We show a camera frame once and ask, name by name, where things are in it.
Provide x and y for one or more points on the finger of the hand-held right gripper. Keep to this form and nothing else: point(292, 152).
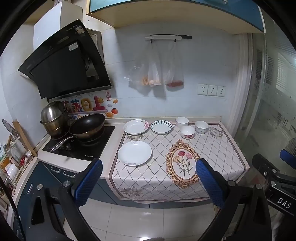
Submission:
point(264, 165)
point(288, 156)

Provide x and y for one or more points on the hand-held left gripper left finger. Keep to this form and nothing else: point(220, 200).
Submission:
point(89, 183)

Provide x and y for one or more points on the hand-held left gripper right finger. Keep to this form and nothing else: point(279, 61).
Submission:
point(209, 184)

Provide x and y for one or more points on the large plain white plate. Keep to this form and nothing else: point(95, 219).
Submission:
point(134, 153)

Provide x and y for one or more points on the white bowl with red flowers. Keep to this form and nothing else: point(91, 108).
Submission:
point(187, 132)

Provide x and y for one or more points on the white bowl with blue dots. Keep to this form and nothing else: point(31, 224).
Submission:
point(201, 128)

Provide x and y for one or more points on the white plate with pink flowers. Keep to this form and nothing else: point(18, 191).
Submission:
point(136, 126)

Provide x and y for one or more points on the white plate with blue leaves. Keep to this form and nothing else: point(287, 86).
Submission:
point(161, 126)

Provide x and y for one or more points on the black cooktop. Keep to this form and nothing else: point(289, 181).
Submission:
point(92, 148)

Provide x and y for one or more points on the diamond pattern floral tablecloth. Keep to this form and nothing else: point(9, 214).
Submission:
point(150, 176)

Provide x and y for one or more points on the frosted glass door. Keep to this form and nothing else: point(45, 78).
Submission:
point(275, 97)

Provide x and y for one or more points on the white bowl with thin dark rim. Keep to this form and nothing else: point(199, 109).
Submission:
point(182, 121)

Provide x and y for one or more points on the steel stockpot with lid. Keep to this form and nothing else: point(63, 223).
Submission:
point(53, 118)

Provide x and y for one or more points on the stack of white cups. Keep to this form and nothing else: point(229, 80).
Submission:
point(12, 171)

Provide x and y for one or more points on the wooden dish rack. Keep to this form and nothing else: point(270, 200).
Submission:
point(16, 153)

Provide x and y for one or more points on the wooden cutting board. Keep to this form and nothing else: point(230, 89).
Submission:
point(24, 138)

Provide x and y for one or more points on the plastic bag with red chilies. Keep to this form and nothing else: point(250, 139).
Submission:
point(174, 74)

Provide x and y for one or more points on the plastic bag with orange food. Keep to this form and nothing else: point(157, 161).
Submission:
point(141, 74)

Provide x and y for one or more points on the black range hood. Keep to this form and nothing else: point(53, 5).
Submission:
point(62, 62)

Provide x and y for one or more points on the plastic bag with pale food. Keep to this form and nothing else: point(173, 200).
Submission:
point(155, 71)

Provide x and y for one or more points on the white hood chimney cover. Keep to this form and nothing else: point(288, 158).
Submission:
point(57, 23)

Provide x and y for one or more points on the colourful wall sticker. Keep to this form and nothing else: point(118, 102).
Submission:
point(94, 104)

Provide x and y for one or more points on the white wall power outlet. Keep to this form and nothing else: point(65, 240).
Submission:
point(212, 90)
point(202, 90)
point(220, 91)

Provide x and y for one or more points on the wall hook rail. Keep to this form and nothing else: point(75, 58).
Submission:
point(166, 37)

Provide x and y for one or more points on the blue wall cabinet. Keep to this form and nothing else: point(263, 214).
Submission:
point(185, 14)

